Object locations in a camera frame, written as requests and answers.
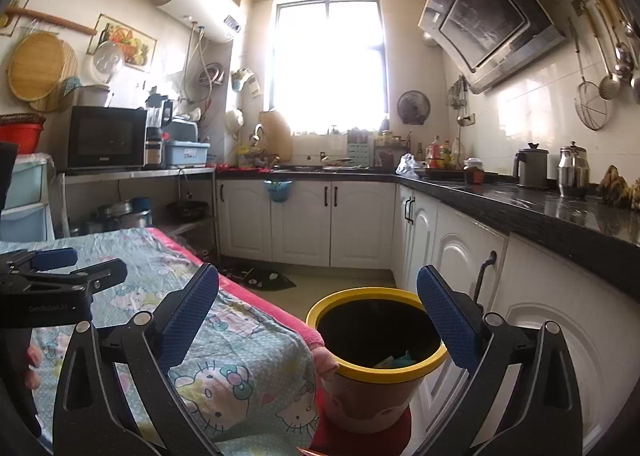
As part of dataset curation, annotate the red stool under bin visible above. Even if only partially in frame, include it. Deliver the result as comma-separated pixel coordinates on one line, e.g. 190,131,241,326
309,408,411,456

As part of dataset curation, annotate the pink blanket under cloth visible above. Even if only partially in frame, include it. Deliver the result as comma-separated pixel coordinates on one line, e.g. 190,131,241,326
220,275,338,377

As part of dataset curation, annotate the red plastic basin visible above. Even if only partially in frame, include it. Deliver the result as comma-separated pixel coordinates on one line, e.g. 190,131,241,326
0,114,46,154

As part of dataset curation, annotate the blue hanging sink basket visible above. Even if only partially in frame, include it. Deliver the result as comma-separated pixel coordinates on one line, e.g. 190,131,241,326
264,180,293,204

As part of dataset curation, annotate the plastic drawer cabinet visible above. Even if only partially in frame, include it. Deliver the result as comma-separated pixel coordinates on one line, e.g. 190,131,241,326
1,153,55,243

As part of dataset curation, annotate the black blender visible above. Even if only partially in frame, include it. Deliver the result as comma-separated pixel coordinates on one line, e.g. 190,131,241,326
144,87,174,169

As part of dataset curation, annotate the steel range hood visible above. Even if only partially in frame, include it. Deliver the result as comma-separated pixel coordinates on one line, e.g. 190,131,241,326
420,0,565,94

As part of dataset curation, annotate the black floor mat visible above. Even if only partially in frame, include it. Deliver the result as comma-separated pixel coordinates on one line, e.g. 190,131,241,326
219,262,296,291

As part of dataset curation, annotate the wall mounted small fan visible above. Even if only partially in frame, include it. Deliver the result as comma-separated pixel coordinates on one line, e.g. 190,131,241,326
396,90,431,126

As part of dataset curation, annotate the wire skimmer strainer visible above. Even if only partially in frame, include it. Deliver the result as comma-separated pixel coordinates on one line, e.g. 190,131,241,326
567,19,608,131

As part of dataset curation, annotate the steel pot with lid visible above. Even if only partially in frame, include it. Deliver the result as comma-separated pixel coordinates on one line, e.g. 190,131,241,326
85,197,153,234

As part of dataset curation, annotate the blue dish rack box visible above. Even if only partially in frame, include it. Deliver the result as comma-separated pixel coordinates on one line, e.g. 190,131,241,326
164,140,210,168

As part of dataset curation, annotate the person's left hand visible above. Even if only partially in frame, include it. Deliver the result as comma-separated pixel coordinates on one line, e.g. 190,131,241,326
24,343,42,390

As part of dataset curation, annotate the steel thermos jug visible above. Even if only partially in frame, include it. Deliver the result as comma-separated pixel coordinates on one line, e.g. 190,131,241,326
558,142,590,199

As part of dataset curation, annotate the black microwave oven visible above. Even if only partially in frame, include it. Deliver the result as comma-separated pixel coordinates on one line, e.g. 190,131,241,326
50,105,146,172

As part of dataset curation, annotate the fruit picture on wall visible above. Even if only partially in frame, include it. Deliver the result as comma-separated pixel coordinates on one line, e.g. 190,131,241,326
87,13,157,71

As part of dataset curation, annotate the yellow rimmed trash bin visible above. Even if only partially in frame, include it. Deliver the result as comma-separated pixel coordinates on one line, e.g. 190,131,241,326
306,287,448,433

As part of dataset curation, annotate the black wok pan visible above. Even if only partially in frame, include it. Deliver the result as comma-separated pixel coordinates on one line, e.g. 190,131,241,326
166,199,209,223

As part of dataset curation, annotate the grey electric kettle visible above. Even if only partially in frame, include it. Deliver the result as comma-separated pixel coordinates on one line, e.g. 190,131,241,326
512,142,549,190

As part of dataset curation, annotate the white cabinet run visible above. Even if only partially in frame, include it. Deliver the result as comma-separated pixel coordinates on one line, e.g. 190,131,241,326
216,179,639,450

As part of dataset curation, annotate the round bamboo tray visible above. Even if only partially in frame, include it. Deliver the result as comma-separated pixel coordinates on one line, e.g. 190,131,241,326
6,32,65,102

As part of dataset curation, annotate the black granite countertop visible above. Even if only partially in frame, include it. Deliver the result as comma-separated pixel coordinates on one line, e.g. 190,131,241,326
216,169,639,300

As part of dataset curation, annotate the white water heater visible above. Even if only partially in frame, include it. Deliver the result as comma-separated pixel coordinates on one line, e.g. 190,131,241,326
151,0,246,42

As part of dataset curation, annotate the blue knitted cloth bundle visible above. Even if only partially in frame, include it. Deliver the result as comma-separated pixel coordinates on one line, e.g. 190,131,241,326
374,351,416,369

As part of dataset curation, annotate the wooden cutting board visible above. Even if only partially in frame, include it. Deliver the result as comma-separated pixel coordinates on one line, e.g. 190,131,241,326
258,111,293,161

